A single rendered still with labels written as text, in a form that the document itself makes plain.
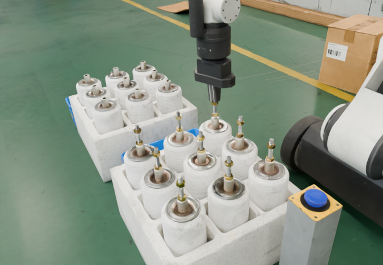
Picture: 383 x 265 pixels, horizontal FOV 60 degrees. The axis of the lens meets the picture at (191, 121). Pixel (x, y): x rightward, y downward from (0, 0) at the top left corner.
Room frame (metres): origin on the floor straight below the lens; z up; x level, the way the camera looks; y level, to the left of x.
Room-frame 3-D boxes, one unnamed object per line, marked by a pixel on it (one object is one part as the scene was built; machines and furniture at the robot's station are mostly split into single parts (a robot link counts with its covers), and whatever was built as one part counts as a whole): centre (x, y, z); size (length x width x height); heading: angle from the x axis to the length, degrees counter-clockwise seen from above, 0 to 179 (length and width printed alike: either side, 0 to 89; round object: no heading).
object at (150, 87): (1.21, 0.13, 0.16); 0.10 x 0.10 x 0.18
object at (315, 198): (0.45, -0.22, 0.32); 0.04 x 0.04 x 0.02
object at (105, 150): (1.16, 0.24, 0.09); 0.39 x 0.39 x 0.18; 28
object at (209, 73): (0.83, -0.07, 0.46); 0.13 x 0.10 x 0.12; 49
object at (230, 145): (0.72, -0.12, 0.25); 0.08 x 0.08 x 0.01
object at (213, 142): (0.83, -0.07, 0.16); 0.10 x 0.10 x 0.18
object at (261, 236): (0.67, -0.02, 0.09); 0.39 x 0.39 x 0.18; 28
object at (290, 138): (0.92, -0.39, 0.10); 0.20 x 0.05 x 0.20; 118
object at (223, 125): (0.83, -0.07, 0.25); 0.08 x 0.08 x 0.01
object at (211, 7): (0.81, -0.06, 0.57); 0.11 x 0.11 x 0.11; 37
